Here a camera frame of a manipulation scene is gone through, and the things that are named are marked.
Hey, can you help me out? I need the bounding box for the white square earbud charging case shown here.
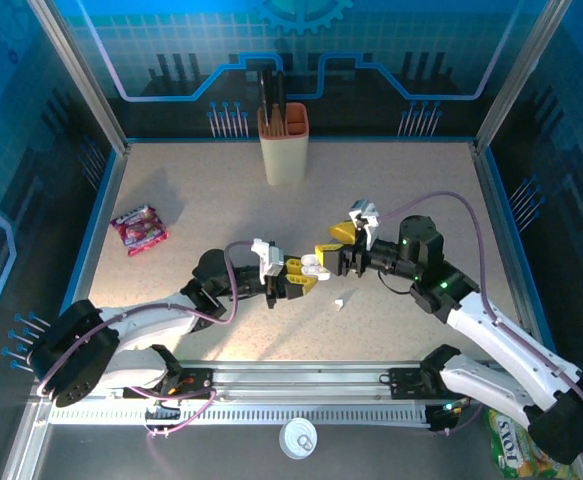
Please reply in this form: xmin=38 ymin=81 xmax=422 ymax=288
xmin=299 ymin=253 xmax=331 ymax=280

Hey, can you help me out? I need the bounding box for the beige utensil holder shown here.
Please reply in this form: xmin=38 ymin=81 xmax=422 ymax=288
xmin=256 ymin=102 xmax=311 ymax=187

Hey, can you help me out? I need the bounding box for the purple candy bag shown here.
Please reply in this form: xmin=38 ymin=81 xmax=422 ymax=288
xmin=109 ymin=202 xmax=171 ymax=257

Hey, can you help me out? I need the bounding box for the white pull-tab can lid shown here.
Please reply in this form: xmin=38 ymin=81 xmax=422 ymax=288
xmin=278 ymin=418 xmax=318 ymax=460

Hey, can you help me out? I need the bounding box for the yellow green candy bag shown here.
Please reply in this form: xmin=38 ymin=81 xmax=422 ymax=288
xmin=487 ymin=408 xmax=580 ymax=480

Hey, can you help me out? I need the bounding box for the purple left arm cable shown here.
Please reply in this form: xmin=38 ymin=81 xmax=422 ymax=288
xmin=35 ymin=240 xmax=260 ymax=439

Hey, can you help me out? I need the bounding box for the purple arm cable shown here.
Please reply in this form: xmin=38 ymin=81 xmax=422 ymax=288
xmin=378 ymin=190 xmax=583 ymax=480
xmin=35 ymin=240 xmax=260 ymax=439

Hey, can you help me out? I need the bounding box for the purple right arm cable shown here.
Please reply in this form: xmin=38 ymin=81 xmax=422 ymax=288
xmin=378 ymin=190 xmax=583 ymax=480

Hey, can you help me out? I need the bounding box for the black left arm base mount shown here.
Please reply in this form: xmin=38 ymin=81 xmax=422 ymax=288
xmin=122 ymin=367 xmax=216 ymax=400

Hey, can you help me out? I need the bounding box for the aluminium mounting rail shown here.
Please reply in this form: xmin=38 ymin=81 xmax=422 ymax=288
xmin=28 ymin=360 xmax=570 ymax=401

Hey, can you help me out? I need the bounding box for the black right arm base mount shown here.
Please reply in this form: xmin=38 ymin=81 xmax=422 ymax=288
xmin=388 ymin=367 xmax=480 ymax=401

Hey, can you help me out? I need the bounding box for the white slotted cable duct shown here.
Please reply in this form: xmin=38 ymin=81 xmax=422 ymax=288
xmin=45 ymin=403 xmax=432 ymax=426

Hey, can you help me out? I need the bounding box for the black knife handle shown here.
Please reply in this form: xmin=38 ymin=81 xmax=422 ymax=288
xmin=274 ymin=71 xmax=288 ymax=126
xmin=257 ymin=68 xmax=273 ymax=137

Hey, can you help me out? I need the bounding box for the aluminium frame post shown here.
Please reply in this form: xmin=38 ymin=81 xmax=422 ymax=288
xmin=473 ymin=0 xmax=572 ymax=156
xmin=26 ymin=0 xmax=131 ymax=154

